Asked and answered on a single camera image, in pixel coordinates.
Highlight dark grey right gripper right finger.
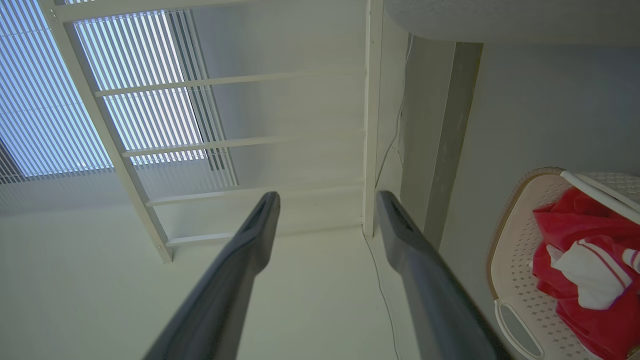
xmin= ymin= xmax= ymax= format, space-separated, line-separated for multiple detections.
xmin=376 ymin=190 xmax=513 ymax=360

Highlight cream perforated laundry basket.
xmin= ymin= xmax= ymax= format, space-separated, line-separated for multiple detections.
xmin=487 ymin=167 xmax=640 ymax=360

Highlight red and white garment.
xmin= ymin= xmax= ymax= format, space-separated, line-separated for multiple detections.
xmin=531 ymin=187 xmax=640 ymax=360

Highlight white wooden railing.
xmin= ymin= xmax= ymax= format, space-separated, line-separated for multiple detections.
xmin=40 ymin=0 xmax=386 ymax=263

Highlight white window blinds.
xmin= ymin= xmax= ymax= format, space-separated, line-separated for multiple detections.
xmin=0 ymin=0 xmax=238 ymax=211

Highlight thin grey wall cable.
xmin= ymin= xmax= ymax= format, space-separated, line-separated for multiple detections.
xmin=364 ymin=35 xmax=413 ymax=360

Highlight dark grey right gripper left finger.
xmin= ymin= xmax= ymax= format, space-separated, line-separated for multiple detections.
xmin=142 ymin=191 xmax=281 ymax=360

